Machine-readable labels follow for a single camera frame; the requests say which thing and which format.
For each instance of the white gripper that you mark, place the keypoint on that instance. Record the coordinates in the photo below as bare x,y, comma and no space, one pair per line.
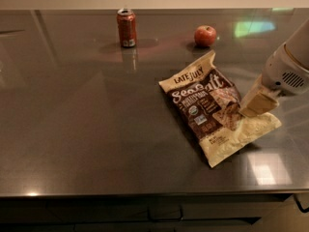
282,71

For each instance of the brown chip bag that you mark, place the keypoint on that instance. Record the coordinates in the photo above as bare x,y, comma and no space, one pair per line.
209,104

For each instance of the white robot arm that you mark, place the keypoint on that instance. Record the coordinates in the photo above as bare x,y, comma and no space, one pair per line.
298,44

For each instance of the red apple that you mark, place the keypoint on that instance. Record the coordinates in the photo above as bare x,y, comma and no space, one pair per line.
205,36

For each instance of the orange soda can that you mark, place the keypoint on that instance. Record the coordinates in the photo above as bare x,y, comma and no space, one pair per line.
126,20

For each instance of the black drawer handle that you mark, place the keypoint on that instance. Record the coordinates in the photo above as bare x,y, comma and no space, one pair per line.
165,213

